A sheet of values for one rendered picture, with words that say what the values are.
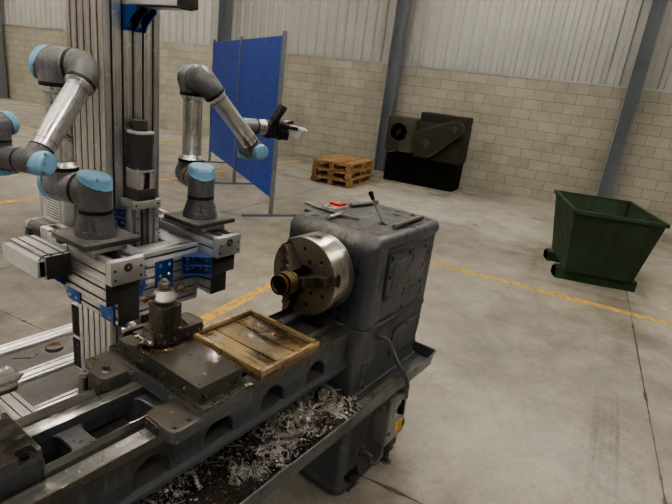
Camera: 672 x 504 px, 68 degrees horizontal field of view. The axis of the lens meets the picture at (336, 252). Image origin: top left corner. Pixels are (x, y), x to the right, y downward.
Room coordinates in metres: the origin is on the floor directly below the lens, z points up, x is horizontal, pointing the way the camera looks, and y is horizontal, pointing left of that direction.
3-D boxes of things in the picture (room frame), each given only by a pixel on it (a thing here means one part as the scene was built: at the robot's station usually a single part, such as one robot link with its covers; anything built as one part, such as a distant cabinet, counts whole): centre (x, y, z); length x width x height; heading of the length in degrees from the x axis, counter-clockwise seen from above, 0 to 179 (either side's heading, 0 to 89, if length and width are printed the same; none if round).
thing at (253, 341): (1.62, 0.25, 0.89); 0.36 x 0.30 x 0.04; 56
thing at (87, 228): (1.78, 0.90, 1.21); 0.15 x 0.15 x 0.10
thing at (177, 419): (1.30, 0.47, 0.90); 0.47 x 0.30 x 0.06; 56
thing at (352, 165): (10.06, 0.07, 0.22); 1.25 x 0.86 x 0.44; 158
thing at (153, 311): (1.39, 0.50, 1.07); 0.07 x 0.07 x 0.10; 56
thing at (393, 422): (2.04, -0.35, 0.41); 0.34 x 0.17 x 0.82; 146
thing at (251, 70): (8.47, 1.88, 1.18); 4.12 x 0.80 x 2.35; 27
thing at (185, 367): (1.35, 0.45, 0.95); 0.43 x 0.17 x 0.05; 56
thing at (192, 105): (2.30, 0.71, 1.54); 0.15 x 0.12 x 0.55; 36
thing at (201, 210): (2.19, 0.63, 1.21); 0.15 x 0.15 x 0.10
